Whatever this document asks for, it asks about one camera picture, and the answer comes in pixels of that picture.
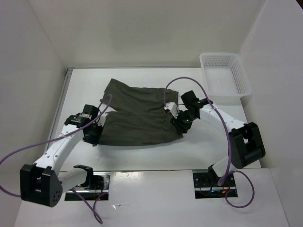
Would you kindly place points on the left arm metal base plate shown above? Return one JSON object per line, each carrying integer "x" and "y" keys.
{"x": 100, "y": 186}

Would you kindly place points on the aluminium table edge rail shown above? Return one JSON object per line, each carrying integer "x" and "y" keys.
{"x": 60, "y": 104}

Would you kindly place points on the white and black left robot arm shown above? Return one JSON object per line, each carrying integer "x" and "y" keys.
{"x": 41, "y": 182}

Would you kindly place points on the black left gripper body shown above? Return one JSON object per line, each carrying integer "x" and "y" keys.
{"x": 93, "y": 136}

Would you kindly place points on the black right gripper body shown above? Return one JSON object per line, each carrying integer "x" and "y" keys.
{"x": 184, "y": 121}

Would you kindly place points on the white perforated plastic basket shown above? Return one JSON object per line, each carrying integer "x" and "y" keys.
{"x": 225, "y": 75}

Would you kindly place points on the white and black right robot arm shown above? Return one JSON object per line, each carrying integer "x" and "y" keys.
{"x": 245, "y": 144}

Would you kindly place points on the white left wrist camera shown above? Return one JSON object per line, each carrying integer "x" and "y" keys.
{"x": 102, "y": 119}

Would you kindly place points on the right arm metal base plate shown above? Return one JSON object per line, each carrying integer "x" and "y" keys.
{"x": 206, "y": 189}

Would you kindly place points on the dark olive green shorts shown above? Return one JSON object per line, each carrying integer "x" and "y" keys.
{"x": 138, "y": 117}

